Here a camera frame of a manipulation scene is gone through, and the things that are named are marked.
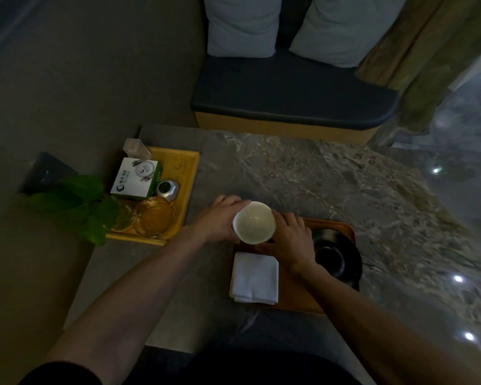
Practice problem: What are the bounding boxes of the person's left hand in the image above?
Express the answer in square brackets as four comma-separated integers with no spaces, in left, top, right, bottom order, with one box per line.
[192,194,252,245]

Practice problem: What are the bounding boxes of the person's right hand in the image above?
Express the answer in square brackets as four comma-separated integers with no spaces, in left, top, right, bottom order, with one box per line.
[254,210,317,275]

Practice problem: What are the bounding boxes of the white cup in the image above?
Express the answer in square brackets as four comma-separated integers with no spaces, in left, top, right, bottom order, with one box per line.
[232,201,276,246]

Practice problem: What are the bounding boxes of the black saucer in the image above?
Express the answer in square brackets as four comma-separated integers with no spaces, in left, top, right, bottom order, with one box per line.
[311,227,363,292]

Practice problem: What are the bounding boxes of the white napkins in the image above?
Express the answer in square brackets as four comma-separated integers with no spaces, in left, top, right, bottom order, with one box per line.
[229,251,280,306]

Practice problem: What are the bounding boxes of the orange wooden tray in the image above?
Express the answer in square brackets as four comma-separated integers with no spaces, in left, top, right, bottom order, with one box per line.
[232,217,358,317]

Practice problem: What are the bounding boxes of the person's left forearm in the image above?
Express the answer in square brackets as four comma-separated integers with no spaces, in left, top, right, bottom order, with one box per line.
[44,226,211,375]

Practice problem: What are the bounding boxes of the person's right forearm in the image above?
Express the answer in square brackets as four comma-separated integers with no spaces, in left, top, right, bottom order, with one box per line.
[292,260,481,385]

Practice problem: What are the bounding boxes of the yellow tray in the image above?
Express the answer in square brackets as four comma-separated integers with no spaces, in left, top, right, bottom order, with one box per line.
[104,146,201,247]

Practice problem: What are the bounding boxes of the person's dark clothing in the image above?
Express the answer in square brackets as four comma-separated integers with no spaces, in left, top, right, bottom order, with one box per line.
[20,346,363,385]

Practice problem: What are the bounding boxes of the silver metal call bell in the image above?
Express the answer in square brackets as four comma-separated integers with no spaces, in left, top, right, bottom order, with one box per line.
[155,179,181,203]

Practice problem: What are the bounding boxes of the amber glass ashtray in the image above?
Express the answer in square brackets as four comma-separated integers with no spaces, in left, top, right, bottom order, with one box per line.
[131,196,175,239]

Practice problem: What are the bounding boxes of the white and green box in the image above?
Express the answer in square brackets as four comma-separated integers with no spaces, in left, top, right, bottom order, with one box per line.
[110,157,164,201]

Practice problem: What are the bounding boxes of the clear glass vase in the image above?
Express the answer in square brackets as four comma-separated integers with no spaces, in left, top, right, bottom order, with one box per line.
[110,200,135,233]

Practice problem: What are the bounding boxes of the clear plastic toothpick holder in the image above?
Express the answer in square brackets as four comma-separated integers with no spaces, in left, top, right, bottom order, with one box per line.
[122,138,152,161]

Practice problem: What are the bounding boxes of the green leafy plant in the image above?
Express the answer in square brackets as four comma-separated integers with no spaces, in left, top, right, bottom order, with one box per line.
[26,175,121,247]

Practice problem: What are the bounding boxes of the dark cushioned bench seat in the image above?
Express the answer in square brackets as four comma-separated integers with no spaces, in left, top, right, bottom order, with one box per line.
[190,0,401,145]

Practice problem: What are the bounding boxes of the grey square pillow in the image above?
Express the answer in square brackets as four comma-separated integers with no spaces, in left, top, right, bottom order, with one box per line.
[288,0,409,68]
[202,0,283,59]

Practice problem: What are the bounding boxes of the black wall socket panel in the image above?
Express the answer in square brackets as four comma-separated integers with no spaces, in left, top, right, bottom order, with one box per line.
[18,151,79,196]

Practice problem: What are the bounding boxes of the white pedestal block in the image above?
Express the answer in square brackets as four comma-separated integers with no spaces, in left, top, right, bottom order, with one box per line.
[448,43,481,93]

